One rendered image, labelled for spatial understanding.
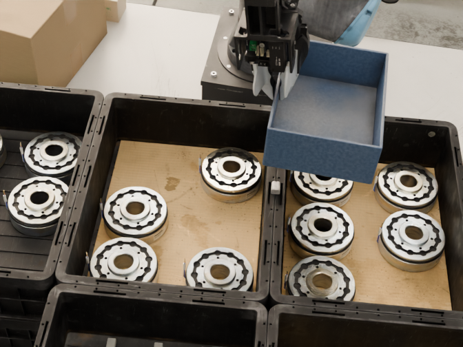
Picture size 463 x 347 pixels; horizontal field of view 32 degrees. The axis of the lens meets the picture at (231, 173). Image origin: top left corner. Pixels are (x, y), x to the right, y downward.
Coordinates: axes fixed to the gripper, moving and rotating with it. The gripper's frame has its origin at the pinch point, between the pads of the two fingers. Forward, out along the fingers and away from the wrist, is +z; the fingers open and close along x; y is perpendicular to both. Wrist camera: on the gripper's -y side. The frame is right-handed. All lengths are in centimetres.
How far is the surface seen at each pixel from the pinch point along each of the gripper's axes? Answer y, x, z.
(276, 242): 12.1, 1.0, 19.1
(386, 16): -181, 6, 114
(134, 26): -61, -46, 36
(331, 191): -6.1, 6.7, 26.9
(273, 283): 19.3, 1.8, 19.2
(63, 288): 27.1, -25.8, 15.4
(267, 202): 3.6, -1.9, 20.1
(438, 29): -178, 26, 117
